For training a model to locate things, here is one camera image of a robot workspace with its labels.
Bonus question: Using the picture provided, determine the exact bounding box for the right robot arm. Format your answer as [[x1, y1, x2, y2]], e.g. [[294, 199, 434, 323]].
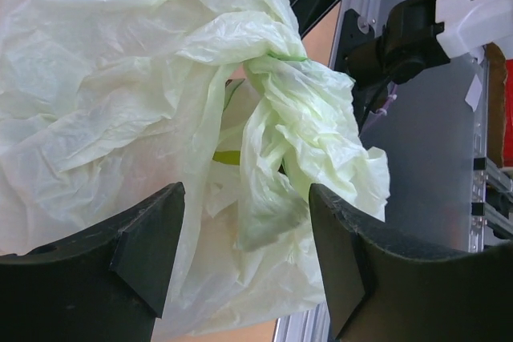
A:
[[289, 0, 512, 89]]

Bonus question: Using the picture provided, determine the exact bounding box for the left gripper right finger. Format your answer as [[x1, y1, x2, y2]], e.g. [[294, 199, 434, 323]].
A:
[[309, 183, 512, 341]]

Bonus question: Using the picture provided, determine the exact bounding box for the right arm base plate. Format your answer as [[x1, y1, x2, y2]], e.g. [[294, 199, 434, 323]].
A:
[[334, 9, 380, 82]]

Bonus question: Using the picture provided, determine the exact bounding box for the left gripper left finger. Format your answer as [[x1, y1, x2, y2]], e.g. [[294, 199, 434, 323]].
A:
[[1, 183, 185, 341]]

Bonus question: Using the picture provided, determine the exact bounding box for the green plastic bag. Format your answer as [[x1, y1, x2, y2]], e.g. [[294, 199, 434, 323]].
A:
[[1, 0, 390, 341]]

